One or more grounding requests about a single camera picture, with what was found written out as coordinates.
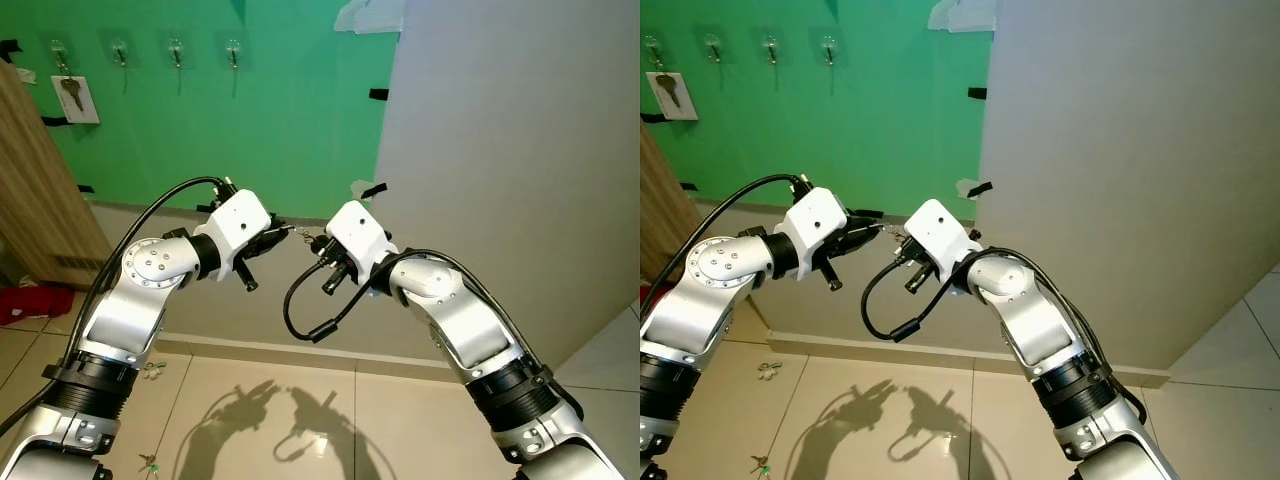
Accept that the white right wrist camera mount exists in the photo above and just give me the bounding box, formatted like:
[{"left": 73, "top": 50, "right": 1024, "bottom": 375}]
[
  {"left": 325, "top": 199, "right": 398, "bottom": 283},
  {"left": 903, "top": 198, "right": 984, "bottom": 277}
]

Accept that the red cloth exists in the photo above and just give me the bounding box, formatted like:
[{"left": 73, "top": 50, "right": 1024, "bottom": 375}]
[{"left": 0, "top": 283, "right": 77, "bottom": 327}]

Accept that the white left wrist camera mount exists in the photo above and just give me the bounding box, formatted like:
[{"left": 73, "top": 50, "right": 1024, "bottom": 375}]
[
  {"left": 777, "top": 186, "right": 852, "bottom": 277},
  {"left": 203, "top": 189, "right": 274, "bottom": 282}
]

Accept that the green wall board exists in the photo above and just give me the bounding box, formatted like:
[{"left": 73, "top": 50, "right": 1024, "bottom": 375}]
[
  {"left": 640, "top": 0, "right": 997, "bottom": 217},
  {"left": 0, "top": 0, "right": 406, "bottom": 219}
]

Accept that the wood grain cabinet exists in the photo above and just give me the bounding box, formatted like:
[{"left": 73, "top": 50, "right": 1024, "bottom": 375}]
[
  {"left": 0, "top": 60, "right": 113, "bottom": 291},
  {"left": 640, "top": 120, "right": 693, "bottom": 287}
]

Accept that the white paper scrap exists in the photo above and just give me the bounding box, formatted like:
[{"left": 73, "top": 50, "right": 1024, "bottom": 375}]
[
  {"left": 333, "top": 0, "right": 406, "bottom": 36},
  {"left": 928, "top": 0, "right": 998, "bottom": 33}
]

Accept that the white paper card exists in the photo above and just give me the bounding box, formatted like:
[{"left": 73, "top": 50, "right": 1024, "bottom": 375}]
[
  {"left": 50, "top": 75, "right": 101, "bottom": 126},
  {"left": 645, "top": 72, "right": 699, "bottom": 123}
]

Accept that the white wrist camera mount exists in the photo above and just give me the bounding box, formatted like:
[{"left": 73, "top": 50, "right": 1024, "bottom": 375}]
[
  {"left": 203, "top": 189, "right": 274, "bottom": 282},
  {"left": 903, "top": 198, "right": 984, "bottom": 277},
  {"left": 325, "top": 199, "right": 398, "bottom": 283},
  {"left": 777, "top": 186, "right": 852, "bottom": 277}
]

